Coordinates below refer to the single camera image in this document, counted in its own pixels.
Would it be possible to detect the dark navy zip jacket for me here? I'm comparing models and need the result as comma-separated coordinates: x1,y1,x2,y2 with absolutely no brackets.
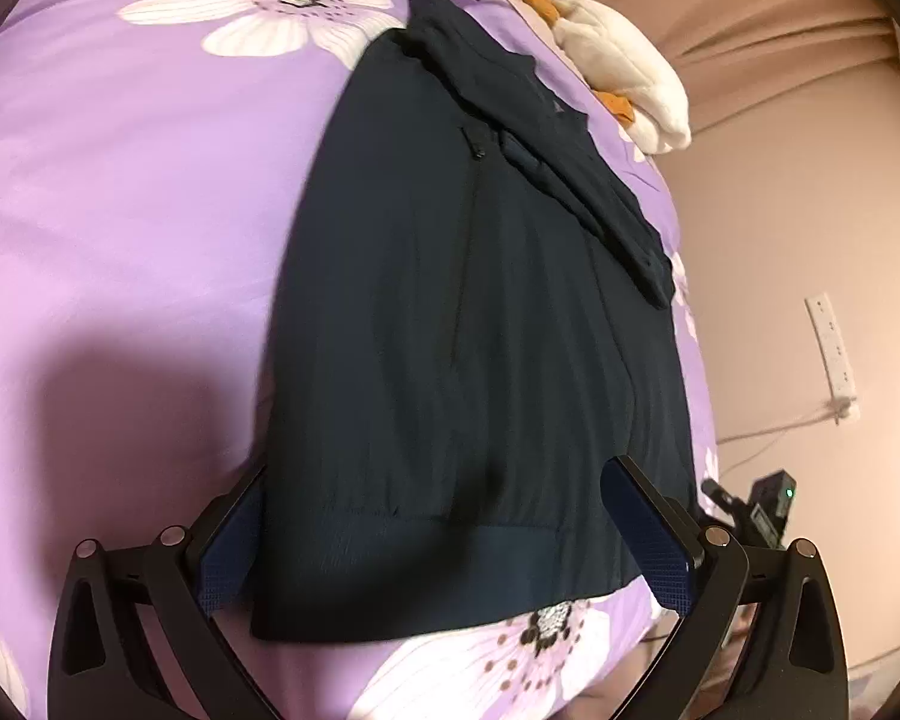
251,0,696,642

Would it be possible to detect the white wall power strip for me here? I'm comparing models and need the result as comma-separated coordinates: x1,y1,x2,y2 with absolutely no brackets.
805,293,860,424

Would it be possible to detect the white power cable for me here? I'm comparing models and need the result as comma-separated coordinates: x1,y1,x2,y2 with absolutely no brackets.
715,400,854,478

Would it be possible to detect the white and orange plush blanket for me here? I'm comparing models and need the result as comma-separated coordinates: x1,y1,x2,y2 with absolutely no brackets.
507,0,692,156

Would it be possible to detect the purple floral bed sheet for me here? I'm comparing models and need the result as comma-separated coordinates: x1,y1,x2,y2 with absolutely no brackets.
0,0,713,718

